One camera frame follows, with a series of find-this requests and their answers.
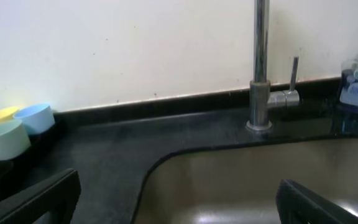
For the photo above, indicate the steel tap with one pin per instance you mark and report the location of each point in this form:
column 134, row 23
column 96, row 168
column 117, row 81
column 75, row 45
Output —
column 259, row 99

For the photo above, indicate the green cup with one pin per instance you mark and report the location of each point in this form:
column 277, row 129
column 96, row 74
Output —
column 6, row 141

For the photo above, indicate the yellow cup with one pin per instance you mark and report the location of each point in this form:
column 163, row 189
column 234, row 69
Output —
column 0, row 115

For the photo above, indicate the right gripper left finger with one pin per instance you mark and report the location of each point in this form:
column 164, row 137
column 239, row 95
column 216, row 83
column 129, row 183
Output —
column 36, row 202

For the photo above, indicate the black tray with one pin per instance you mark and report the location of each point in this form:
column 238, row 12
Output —
column 42, row 146

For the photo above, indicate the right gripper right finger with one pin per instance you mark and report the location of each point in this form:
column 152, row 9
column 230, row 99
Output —
column 306, row 208

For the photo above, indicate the steel sink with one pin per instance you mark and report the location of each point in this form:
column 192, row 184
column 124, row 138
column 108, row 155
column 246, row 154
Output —
column 244, row 180

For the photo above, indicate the blue cup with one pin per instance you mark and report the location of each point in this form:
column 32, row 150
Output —
column 36, row 119

